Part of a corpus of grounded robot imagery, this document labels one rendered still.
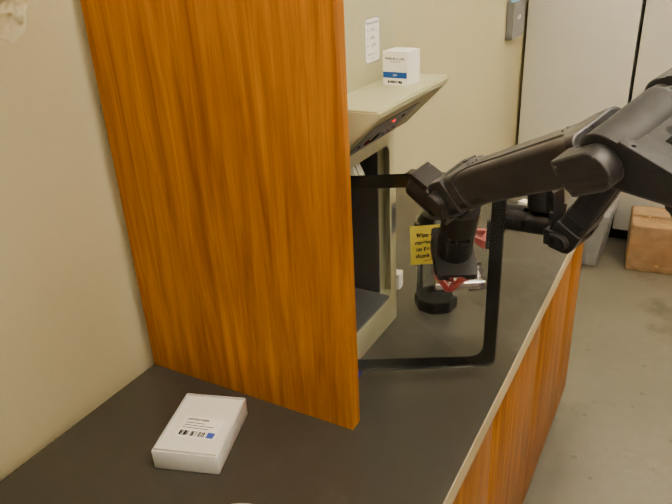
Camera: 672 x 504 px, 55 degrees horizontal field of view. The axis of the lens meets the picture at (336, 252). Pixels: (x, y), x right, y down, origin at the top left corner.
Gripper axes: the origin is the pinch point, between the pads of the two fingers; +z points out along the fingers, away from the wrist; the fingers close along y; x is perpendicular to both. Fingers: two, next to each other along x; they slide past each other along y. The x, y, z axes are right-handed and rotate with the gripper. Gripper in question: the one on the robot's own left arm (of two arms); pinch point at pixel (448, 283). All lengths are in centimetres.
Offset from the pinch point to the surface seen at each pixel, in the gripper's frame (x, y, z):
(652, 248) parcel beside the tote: 151, -158, 187
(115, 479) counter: -58, 27, 17
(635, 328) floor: 121, -101, 178
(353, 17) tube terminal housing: -15.4, -34.2, -31.1
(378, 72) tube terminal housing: -10.7, -37.2, -17.8
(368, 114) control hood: -13.7, -12.8, -27.3
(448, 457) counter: -1.1, 24.1, 17.8
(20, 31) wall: -69, -27, -35
